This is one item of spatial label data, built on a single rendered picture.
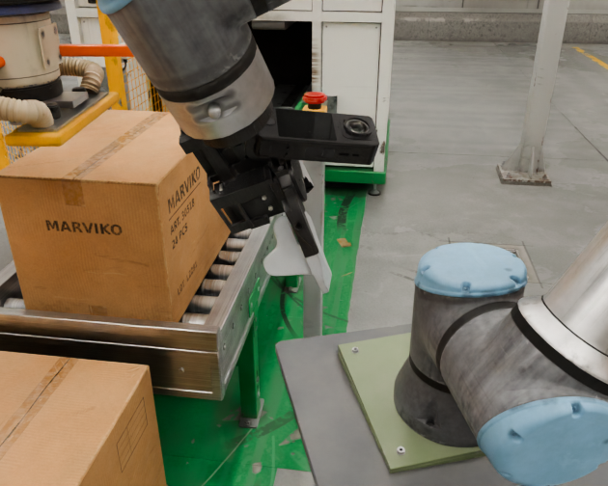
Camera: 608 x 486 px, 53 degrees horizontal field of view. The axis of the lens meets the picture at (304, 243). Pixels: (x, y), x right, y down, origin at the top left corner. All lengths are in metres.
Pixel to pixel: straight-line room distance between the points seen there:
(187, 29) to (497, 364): 0.50
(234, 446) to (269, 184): 1.54
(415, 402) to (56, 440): 0.74
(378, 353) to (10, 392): 0.83
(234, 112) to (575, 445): 0.51
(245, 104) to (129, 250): 1.04
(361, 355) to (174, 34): 0.77
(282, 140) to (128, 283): 1.06
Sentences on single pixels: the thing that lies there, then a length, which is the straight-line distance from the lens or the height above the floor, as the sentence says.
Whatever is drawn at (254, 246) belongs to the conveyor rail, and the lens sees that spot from 1.86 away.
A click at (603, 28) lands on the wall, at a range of 10.41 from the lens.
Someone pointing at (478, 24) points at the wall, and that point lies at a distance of 10.01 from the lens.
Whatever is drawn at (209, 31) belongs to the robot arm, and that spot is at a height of 1.38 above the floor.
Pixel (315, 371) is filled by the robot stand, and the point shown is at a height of 0.75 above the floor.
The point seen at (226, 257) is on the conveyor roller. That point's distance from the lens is 1.92.
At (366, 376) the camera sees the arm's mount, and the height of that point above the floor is 0.77.
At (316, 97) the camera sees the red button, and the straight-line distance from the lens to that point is 1.75.
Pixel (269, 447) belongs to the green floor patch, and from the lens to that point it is 2.02.
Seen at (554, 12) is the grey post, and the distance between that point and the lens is 4.07.
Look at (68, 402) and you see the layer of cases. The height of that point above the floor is 0.54.
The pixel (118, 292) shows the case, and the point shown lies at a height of 0.65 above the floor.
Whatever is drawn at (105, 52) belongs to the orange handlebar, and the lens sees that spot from 1.30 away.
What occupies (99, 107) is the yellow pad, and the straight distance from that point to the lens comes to 1.34.
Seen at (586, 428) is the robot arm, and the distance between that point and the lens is 0.74.
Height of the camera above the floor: 1.44
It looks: 27 degrees down
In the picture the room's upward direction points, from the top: straight up
